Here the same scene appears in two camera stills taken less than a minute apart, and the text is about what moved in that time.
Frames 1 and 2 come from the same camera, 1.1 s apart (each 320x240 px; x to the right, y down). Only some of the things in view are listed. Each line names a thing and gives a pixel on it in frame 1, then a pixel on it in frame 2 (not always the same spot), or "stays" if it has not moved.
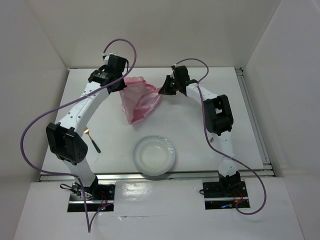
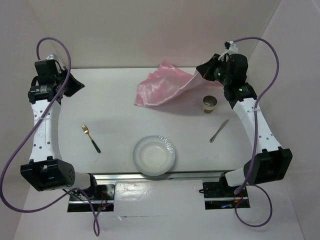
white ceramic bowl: (154, 155) stays
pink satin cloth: (138, 99) → (166, 83)
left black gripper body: (120, 85) → (71, 86)
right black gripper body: (171, 86) → (216, 70)
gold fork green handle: (86, 131) stays
